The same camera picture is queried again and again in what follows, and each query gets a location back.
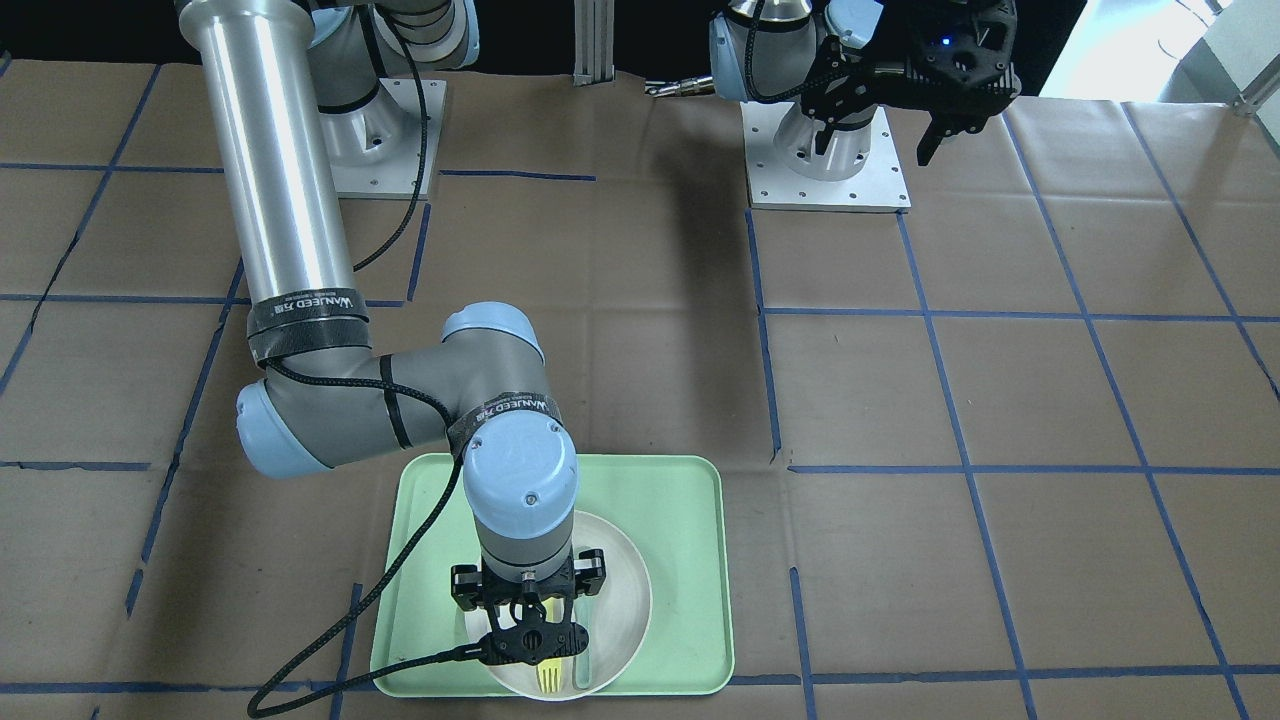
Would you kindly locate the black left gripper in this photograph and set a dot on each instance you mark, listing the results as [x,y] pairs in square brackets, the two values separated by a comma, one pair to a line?
[893,50]

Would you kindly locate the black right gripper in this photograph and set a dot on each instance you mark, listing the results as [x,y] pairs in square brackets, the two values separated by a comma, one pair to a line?
[466,588]

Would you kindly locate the yellow plastic fork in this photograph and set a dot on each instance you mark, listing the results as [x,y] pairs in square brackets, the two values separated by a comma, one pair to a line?
[549,672]

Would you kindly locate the white round plate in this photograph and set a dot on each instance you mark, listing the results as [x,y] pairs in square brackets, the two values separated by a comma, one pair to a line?
[618,618]

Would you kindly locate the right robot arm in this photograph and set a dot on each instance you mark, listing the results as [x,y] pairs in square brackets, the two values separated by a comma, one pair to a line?
[326,399]

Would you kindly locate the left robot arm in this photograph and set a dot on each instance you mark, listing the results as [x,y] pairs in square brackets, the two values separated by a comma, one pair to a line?
[762,51]

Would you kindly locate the grey-green plastic spoon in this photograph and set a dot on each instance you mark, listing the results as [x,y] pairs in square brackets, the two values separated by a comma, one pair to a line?
[582,672]

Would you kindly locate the light green tray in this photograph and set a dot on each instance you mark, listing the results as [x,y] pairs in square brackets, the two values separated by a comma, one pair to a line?
[670,506]

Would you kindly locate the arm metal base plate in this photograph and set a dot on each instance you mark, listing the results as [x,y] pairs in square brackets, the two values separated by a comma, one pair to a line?
[860,171]
[387,150]

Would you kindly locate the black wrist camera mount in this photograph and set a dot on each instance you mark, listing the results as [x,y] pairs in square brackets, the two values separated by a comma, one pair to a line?
[528,634]

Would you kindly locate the aluminium frame post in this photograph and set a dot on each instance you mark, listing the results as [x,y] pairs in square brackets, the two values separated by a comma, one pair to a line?
[593,42]

